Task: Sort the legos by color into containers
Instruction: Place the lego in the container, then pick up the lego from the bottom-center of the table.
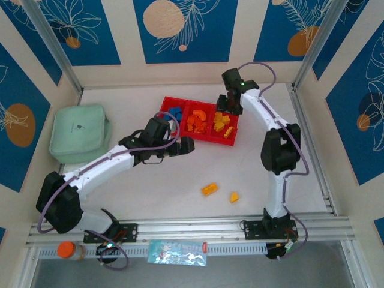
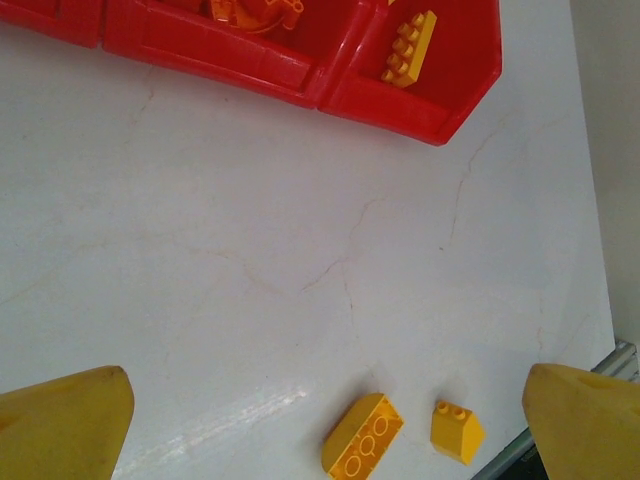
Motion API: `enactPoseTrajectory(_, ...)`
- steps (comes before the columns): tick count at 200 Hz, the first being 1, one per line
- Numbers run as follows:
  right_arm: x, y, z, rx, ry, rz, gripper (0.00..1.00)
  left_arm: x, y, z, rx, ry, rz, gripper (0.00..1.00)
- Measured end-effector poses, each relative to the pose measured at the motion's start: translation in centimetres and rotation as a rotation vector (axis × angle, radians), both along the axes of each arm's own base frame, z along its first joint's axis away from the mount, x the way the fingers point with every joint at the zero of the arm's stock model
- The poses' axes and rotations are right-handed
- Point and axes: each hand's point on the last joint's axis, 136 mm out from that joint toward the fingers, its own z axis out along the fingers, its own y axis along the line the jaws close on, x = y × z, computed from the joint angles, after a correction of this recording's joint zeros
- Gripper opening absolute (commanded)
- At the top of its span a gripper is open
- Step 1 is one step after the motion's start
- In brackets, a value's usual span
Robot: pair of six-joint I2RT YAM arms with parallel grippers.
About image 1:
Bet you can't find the black controller board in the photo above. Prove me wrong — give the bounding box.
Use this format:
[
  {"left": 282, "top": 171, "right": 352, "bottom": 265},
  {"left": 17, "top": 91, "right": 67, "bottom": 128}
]
[
  {"left": 95, "top": 239, "right": 121, "bottom": 265},
  {"left": 265, "top": 242, "right": 296, "bottom": 261}
]

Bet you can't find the blue-white printed packet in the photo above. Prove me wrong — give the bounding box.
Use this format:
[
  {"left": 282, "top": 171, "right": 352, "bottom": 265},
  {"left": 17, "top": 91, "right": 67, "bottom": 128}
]
[{"left": 146, "top": 239, "right": 208, "bottom": 267}]

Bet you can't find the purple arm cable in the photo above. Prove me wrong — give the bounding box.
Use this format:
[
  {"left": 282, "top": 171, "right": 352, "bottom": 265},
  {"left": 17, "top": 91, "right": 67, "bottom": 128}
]
[
  {"left": 37, "top": 112, "right": 181, "bottom": 271},
  {"left": 238, "top": 61, "right": 310, "bottom": 260}
]

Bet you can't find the long aluminium base rail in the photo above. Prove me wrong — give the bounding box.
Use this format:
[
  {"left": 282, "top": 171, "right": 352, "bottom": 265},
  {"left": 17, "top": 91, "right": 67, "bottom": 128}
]
[{"left": 26, "top": 214, "right": 352, "bottom": 242}]

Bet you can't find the orange-lid jar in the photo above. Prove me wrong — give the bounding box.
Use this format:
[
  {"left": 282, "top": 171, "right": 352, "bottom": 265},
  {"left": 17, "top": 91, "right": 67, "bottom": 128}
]
[{"left": 56, "top": 241, "right": 87, "bottom": 262}]

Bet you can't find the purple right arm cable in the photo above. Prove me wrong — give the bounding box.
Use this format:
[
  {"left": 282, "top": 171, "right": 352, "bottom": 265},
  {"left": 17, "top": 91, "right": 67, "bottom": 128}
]
[{"left": 238, "top": 61, "right": 310, "bottom": 260}]

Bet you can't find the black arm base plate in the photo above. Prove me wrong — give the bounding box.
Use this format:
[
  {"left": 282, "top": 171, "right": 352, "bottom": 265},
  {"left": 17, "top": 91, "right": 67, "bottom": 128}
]
[
  {"left": 242, "top": 220, "right": 298, "bottom": 241},
  {"left": 83, "top": 222, "right": 139, "bottom": 244}
]

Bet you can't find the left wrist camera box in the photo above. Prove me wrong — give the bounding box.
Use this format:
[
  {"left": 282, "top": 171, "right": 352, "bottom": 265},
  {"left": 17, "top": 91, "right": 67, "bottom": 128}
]
[{"left": 143, "top": 116, "right": 176, "bottom": 142}]

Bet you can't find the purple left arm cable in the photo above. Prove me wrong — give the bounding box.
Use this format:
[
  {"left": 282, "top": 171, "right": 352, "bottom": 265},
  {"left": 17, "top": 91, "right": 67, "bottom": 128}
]
[{"left": 37, "top": 112, "right": 181, "bottom": 271}]

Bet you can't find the aluminium side rail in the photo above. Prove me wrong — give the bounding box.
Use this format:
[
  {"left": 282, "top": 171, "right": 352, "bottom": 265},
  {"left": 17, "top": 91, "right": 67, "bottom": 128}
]
[{"left": 289, "top": 83, "right": 338, "bottom": 215}]

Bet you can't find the mint green zipper pouch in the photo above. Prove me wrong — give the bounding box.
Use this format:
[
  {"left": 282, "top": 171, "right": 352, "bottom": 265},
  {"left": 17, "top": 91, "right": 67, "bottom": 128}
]
[{"left": 49, "top": 103, "right": 112, "bottom": 165}]

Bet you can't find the red plastic bin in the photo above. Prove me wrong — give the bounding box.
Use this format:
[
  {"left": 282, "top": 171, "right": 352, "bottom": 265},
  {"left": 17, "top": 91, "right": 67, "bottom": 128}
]
[
  {"left": 181, "top": 100, "right": 217, "bottom": 142},
  {"left": 208, "top": 104, "right": 241, "bottom": 148},
  {"left": 160, "top": 95, "right": 191, "bottom": 139}
]

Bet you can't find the aluminium frame post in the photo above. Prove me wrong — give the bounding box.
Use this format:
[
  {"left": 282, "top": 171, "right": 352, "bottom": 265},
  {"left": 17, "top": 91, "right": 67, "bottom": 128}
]
[
  {"left": 22, "top": 0, "right": 84, "bottom": 94},
  {"left": 292, "top": 0, "right": 350, "bottom": 91}
]

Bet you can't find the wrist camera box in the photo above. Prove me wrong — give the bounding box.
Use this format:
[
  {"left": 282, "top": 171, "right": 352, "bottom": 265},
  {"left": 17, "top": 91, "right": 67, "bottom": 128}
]
[
  {"left": 221, "top": 68, "right": 244, "bottom": 91},
  {"left": 143, "top": 116, "right": 176, "bottom": 142}
]

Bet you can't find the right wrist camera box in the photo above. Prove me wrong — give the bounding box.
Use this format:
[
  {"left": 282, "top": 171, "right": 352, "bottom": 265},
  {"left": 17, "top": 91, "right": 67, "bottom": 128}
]
[{"left": 221, "top": 68, "right": 244, "bottom": 91}]

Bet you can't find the slotted cable duct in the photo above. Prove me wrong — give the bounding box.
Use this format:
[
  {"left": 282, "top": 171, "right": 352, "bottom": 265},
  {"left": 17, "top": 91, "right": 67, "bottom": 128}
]
[{"left": 38, "top": 242, "right": 268, "bottom": 259}]

